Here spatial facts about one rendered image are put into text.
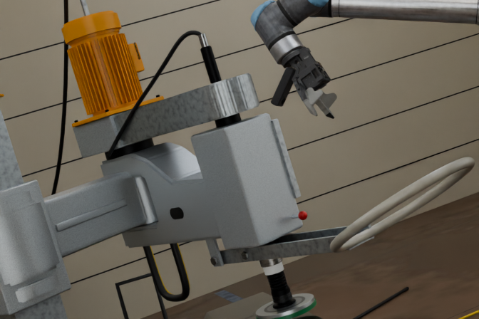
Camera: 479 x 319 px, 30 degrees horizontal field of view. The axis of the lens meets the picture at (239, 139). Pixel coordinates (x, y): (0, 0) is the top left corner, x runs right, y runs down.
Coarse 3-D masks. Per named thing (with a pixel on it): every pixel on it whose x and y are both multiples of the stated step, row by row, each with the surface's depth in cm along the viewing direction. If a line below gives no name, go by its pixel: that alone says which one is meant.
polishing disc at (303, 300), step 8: (296, 296) 320; (304, 296) 316; (312, 296) 313; (272, 304) 319; (296, 304) 309; (304, 304) 306; (256, 312) 315; (264, 312) 311; (272, 312) 308; (280, 312) 305; (288, 312) 303
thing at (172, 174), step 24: (168, 144) 353; (120, 168) 351; (144, 168) 339; (168, 168) 335; (192, 168) 338; (168, 192) 331; (192, 192) 320; (168, 216) 335; (192, 216) 324; (144, 240) 352; (168, 240) 340; (192, 240) 330; (216, 240) 322
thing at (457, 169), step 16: (464, 160) 248; (432, 176) 239; (464, 176) 269; (400, 192) 238; (416, 192) 238; (432, 192) 279; (384, 208) 239; (416, 208) 282; (352, 224) 245; (368, 224) 242; (384, 224) 282; (336, 240) 251; (352, 240) 274
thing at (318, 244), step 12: (336, 228) 292; (288, 240) 311; (300, 240) 291; (312, 240) 285; (324, 240) 281; (228, 252) 320; (240, 252) 315; (252, 252) 310; (264, 252) 305; (276, 252) 300; (288, 252) 296; (300, 252) 291; (312, 252) 287; (324, 252) 282; (216, 264) 322
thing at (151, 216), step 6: (138, 180) 353; (144, 180) 353; (138, 186) 353; (144, 186) 353; (138, 192) 353; (144, 192) 353; (144, 198) 353; (150, 198) 354; (144, 204) 353; (150, 204) 354; (144, 210) 353; (150, 210) 354; (150, 216) 354; (156, 216) 354; (150, 222) 355
